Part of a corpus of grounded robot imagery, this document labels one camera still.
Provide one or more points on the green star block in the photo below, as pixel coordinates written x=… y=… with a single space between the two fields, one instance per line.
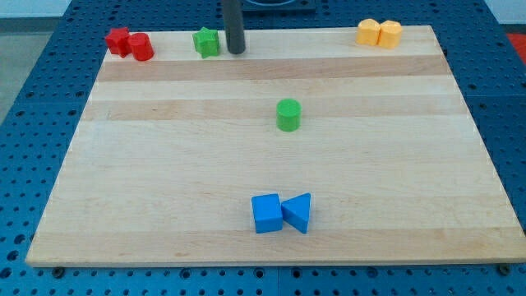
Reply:
x=206 y=42

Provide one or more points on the red star block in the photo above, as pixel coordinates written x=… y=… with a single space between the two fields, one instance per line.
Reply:
x=116 y=41

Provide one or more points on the wooden board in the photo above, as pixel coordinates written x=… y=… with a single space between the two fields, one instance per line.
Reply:
x=169 y=152

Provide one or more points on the green cylinder block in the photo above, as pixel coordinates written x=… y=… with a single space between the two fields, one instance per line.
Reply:
x=288 y=115

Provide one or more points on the blue cube block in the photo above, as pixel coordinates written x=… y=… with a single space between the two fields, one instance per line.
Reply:
x=267 y=213

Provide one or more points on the blue triangle block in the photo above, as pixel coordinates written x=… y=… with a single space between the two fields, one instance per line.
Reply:
x=296 y=212

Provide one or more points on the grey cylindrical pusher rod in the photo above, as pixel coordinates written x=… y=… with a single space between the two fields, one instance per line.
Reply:
x=233 y=26

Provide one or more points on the red cylinder block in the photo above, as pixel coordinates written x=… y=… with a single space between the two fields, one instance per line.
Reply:
x=140 y=46

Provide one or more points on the yellow heart block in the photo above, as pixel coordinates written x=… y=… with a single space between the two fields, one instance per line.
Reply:
x=368 y=32

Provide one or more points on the yellow pentagon block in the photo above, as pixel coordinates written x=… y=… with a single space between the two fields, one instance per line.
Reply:
x=390 y=34

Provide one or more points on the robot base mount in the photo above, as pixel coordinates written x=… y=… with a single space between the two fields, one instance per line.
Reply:
x=278 y=5

